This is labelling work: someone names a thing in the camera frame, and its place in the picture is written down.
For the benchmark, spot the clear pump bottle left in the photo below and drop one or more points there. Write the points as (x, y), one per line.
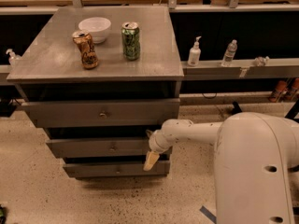
(13, 57)

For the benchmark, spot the white pump bottle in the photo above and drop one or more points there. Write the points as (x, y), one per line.
(194, 53)

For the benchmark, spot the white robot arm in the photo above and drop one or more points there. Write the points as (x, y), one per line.
(253, 154)

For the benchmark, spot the grey drawer cabinet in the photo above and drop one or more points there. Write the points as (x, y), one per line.
(98, 80)

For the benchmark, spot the crushed brown soda can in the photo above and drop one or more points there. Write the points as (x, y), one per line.
(84, 42)

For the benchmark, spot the crumpled plastic wrap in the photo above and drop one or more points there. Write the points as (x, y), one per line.
(261, 61)

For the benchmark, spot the grey bottom drawer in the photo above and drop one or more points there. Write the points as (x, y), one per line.
(135, 168)

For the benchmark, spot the green soda can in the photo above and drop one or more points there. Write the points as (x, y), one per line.
(130, 40)

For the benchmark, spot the grey top drawer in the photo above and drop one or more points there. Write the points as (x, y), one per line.
(67, 114)

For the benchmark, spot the white bowl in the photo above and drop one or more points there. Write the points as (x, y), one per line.
(98, 27)

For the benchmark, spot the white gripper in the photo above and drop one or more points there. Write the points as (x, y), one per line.
(155, 144)

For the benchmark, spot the orange spray bottle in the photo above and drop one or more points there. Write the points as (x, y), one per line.
(278, 91)

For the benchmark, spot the black stand leg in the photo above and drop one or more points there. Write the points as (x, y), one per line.
(236, 108)

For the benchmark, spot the grey drawer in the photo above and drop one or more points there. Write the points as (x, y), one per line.
(135, 168)
(98, 147)
(67, 114)

